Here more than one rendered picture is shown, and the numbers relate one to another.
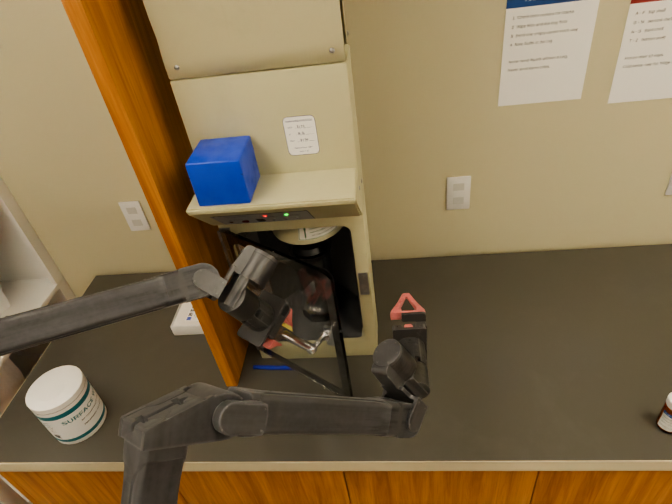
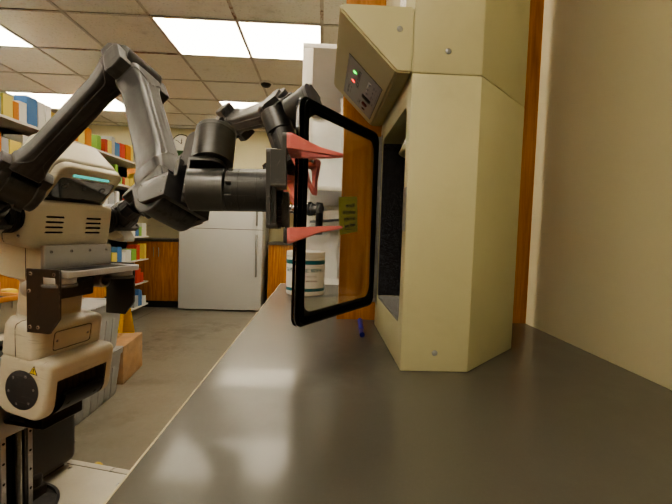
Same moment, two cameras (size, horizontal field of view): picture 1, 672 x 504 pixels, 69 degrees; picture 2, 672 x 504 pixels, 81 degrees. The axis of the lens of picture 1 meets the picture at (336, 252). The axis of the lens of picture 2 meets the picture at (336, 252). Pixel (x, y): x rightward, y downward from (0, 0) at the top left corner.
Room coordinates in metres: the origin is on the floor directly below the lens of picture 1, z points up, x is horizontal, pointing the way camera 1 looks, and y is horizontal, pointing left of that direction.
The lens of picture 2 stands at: (0.62, -0.66, 1.16)
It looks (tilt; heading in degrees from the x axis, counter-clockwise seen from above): 3 degrees down; 79
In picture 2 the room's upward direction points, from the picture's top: 2 degrees clockwise
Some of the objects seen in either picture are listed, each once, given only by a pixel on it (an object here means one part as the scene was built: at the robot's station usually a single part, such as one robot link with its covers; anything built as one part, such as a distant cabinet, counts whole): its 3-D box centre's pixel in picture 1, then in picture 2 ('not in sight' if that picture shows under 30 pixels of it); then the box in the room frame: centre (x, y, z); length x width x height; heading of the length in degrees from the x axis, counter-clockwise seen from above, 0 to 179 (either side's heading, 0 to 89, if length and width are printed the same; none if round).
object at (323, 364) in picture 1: (289, 318); (341, 217); (0.78, 0.13, 1.19); 0.30 x 0.01 x 0.40; 47
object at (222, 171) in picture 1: (224, 170); not in sight; (0.83, 0.18, 1.56); 0.10 x 0.10 x 0.09; 81
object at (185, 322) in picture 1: (203, 315); not in sight; (1.09, 0.43, 0.96); 0.16 x 0.12 x 0.04; 82
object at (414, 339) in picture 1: (410, 353); (255, 190); (0.62, -0.11, 1.21); 0.07 x 0.07 x 0.10; 82
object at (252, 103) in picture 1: (300, 214); (454, 151); (1.00, 0.07, 1.33); 0.32 x 0.25 x 0.77; 81
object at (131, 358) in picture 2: not in sight; (112, 356); (-0.46, 2.60, 0.14); 0.41 x 0.32 x 0.28; 87
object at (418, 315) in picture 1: (407, 314); (308, 165); (0.68, -0.12, 1.25); 0.09 x 0.07 x 0.07; 172
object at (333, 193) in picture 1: (278, 209); (365, 77); (0.82, 0.10, 1.46); 0.32 x 0.11 x 0.10; 81
